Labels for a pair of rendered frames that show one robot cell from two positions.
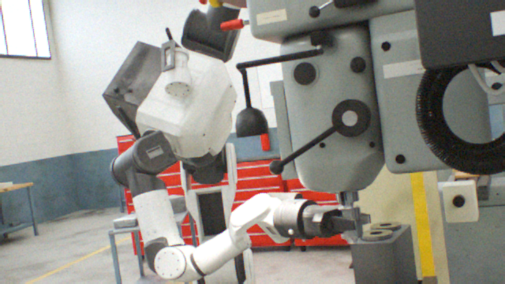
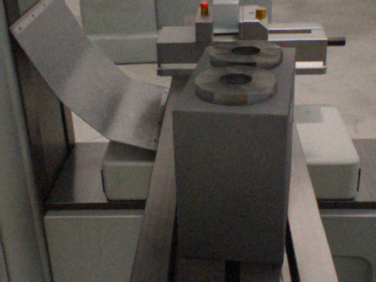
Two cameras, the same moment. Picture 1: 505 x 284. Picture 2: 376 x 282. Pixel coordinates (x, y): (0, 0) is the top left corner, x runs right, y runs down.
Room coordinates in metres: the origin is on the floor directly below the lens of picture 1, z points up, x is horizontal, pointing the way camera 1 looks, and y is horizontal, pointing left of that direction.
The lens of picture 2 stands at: (2.29, -0.58, 1.34)
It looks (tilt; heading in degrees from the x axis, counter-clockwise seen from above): 26 degrees down; 164
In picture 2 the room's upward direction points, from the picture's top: 2 degrees counter-clockwise
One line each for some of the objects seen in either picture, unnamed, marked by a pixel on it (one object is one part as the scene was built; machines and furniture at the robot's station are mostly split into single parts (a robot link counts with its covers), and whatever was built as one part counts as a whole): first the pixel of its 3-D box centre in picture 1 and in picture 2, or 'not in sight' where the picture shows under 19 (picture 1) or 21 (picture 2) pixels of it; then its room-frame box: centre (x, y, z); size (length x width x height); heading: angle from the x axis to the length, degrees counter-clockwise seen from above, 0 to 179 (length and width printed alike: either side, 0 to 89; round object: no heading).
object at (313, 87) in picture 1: (338, 110); not in sight; (1.21, -0.18, 1.47); 0.21 x 0.19 x 0.32; 160
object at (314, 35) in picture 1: (322, 44); not in sight; (1.08, -0.15, 1.60); 0.08 x 0.02 x 0.04; 160
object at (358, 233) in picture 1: (350, 224); not in sight; (1.21, -0.18, 1.23); 0.05 x 0.05 x 0.06
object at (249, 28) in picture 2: not in sight; (253, 22); (1.14, -0.09, 1.00); 0.12 x 0.06 x 0.04; 158
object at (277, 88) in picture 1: (286, 129); not in sight; (1.25, -0.08, 1.45); 0.04 x 0.04 x 0.21; 70
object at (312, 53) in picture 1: (278, 59); not in sight; (1.08, -0.07, 1.58); 0.17 x 0.01 x 0.01; 66
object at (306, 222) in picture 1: (316, 221); not in sight; (1.28, -0.11, 1.24); 0.13 x 0.12 x 0.10; 135
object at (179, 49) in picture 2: not in sight; (240, 39); (1.13, -0.12, 0.97); 0.35 x 0.15 x 0.11; 68
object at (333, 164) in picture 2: not in sight; (227, 143); (1.21, -0.18, 0.77); 0.50 x 0.35 x 0.12; 70
